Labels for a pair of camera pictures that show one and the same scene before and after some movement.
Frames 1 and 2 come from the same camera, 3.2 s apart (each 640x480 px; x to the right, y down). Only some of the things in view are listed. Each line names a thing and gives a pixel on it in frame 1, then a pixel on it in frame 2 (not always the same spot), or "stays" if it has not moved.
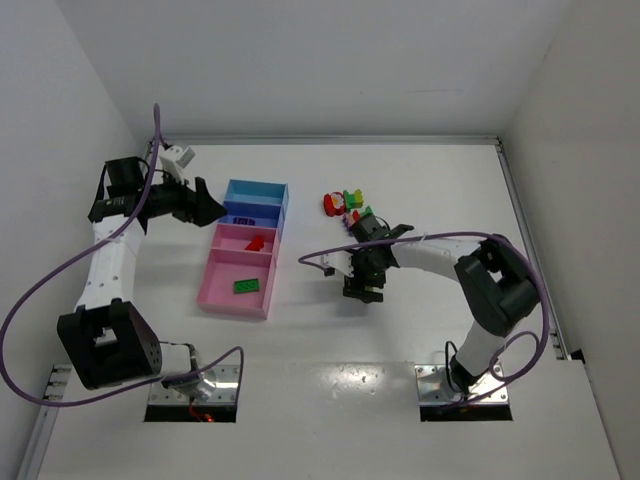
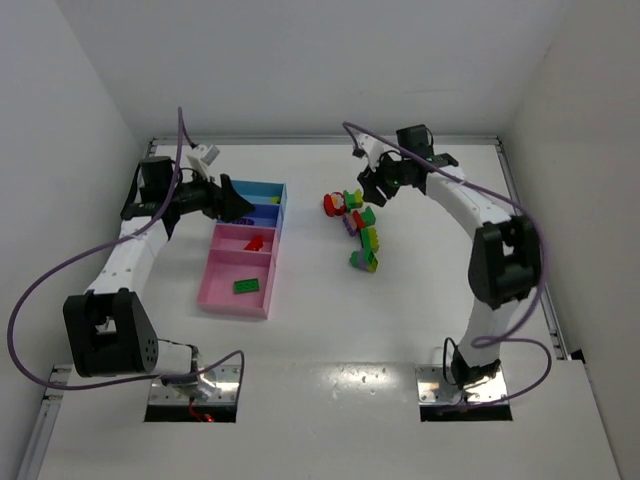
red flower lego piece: (334, 203) stays
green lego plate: (244, 286) stays
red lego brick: (256, 244) stays
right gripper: (365, 276) -> (378, 181)
